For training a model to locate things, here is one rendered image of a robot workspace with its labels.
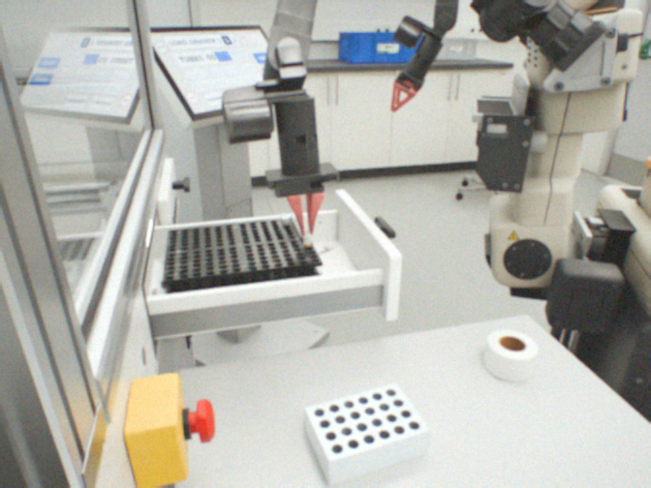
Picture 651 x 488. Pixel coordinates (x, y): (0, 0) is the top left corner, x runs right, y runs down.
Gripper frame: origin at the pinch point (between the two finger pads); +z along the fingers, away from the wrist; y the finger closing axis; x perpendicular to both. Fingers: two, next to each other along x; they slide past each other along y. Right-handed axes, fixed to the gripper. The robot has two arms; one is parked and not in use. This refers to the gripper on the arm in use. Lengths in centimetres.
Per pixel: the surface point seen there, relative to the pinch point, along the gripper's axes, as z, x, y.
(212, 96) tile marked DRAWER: -14, 83, -13
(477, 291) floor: 93, 121, 98
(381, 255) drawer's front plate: 2.2, -8.7, 9.2
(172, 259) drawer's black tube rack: 1.5, -0.7, -20.4
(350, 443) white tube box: 14.7, -29.3, -1.4
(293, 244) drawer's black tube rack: 2.5, 0.6, -2.3
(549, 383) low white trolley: 19.5, -22.1, 28.9
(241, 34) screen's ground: -30, 111, -1
